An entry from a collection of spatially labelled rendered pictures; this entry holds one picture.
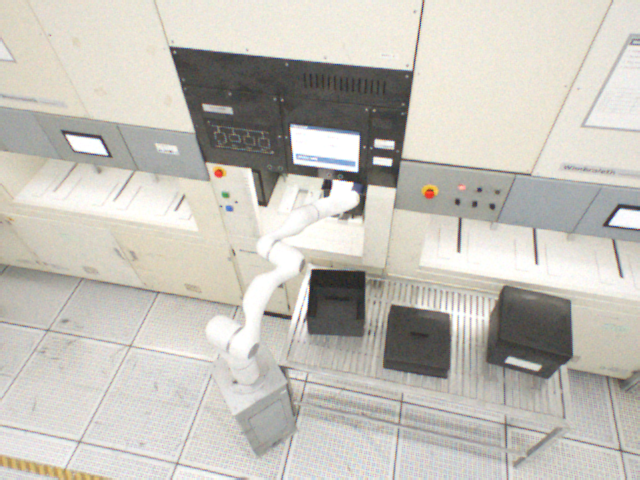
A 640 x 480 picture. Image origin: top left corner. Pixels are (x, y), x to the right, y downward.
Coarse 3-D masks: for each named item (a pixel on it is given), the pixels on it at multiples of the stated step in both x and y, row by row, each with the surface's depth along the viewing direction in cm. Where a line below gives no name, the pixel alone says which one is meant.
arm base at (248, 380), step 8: (256, 360) 206; (232, 368) 198; (248, 368) 199; (256, 368) 207; (264, 368) 215; (232, 376) 212; (240, 376) 202; (248, 376) 204; (256, 376) 210; (264, 376) 213; (232, 384) 211; (240, 384) 211; (248, 384) 210; (256, 384) 211; (240, 392) 209; (248, 392) 209
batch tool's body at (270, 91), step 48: (192, 48) 167; (192, 96) 183; (240, 96) 178; (288, 96) 173; (336, 96) 169; (384, 96) 164; (288, 144) 191; (240, 192) 223; (384, 192) 197; (240, 240) 254; (288, 240) 250; (336, 240) 249; (384, 240) 219; (288, 288) 284
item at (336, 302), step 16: (320, 272) 232; (336, 272) 231; (352, 272) 230; (320, 288) 242; (336, 288) 242; (352, 288) 241; (320, 304) 236; (336, 304) 236; (352, 304) 235; (320, 320) 214; (336, 320) 214; (352, 320) 212
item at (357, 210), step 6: (324, 180) 242; (330, 180) 249; (324, 186) 239; (330, 186) 250; (366, 186) 238; (324, 192) 240; (330, 192) 239; (366, 192) 252; (360, 198) 238; (360, 204) 242; (348, 210) 248; (354, 210) 247; (360, 210) 246
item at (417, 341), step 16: (400, 320) 219; (416, 320) 219; (432, 320) 218; (448, 320) 218; (400, 336) 214; (416, 336) 214; (432, 336) 213; (448, 336) 213; (384, 352) 219; (400, 352) 209; (416, 352) 209; (432, 352) 209; (448, 352) 209; (384, 368) 215; (400, 368) 212; (416, 368) 209; (432, 368) 206; (448, 368) 204
